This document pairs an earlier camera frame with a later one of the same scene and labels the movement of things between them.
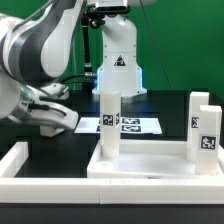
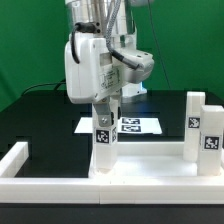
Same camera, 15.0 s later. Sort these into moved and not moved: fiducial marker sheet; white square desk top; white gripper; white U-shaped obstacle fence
Moved: white gripper
Not moved: white U-shaped obstacle fence; white square desk top; fiducial marker sheet
